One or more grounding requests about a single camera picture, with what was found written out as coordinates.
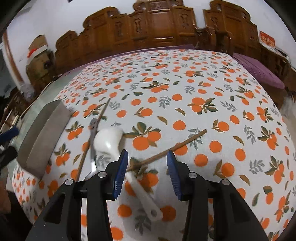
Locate large white ladle spoon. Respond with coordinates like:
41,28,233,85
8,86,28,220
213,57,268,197
93,127,163,221

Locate brown wooden chopstick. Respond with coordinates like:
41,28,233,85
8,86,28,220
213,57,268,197
75,98,111,181
126,129,207,172

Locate person's left hand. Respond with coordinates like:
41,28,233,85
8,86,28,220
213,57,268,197
0,181,11,213

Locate grey rectangular utensil tray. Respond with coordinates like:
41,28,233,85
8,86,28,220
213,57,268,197
16,100,71,179

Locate stacked cardboard boxes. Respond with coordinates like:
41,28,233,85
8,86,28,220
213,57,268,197
26,35,57,93

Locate orange print tablecloth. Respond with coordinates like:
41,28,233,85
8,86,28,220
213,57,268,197
12,50,295,240

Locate purple seat cushion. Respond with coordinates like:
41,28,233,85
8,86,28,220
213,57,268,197
232,53,285,89

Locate wooden side table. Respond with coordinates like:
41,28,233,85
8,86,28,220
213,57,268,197
260,45,295,92

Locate carved wooden armchair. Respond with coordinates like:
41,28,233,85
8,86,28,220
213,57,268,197
203,1,260,59

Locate carved wooden bench back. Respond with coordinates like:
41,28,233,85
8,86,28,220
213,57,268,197
55,1,197,74

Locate steel spoon with face handle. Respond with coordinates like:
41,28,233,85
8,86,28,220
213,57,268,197
84,118,98,180

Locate red sign on wall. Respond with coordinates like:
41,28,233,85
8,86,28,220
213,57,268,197
259,31,275,48

